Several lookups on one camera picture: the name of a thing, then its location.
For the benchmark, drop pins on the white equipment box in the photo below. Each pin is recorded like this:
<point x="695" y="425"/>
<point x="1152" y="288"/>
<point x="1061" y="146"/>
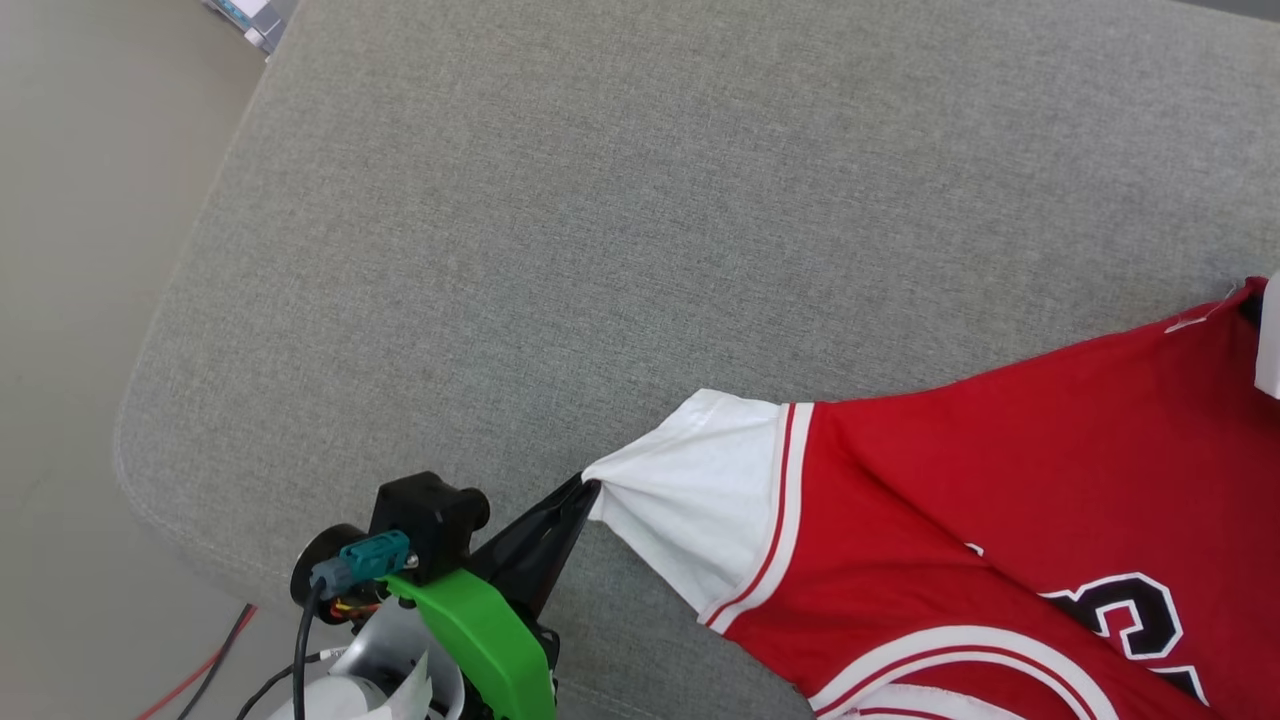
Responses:
<point x="255" y="20"/>

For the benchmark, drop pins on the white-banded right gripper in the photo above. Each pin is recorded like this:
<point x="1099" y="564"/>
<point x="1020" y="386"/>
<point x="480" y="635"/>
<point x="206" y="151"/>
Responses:
<point x="1270" y="340"/>

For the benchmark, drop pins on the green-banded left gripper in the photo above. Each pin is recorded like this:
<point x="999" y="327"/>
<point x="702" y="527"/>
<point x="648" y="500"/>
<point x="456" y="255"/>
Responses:
<point x="490" y="640"/>

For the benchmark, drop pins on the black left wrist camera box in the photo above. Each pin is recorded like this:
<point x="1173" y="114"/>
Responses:
<point x="425" y="515"/>

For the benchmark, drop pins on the red basketball jersey number 23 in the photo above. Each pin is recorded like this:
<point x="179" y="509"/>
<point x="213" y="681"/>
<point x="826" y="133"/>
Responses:
<point x="950" y="520"/>

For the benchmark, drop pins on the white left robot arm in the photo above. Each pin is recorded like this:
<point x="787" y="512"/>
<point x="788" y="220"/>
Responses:
<point x="370" y="670"/>

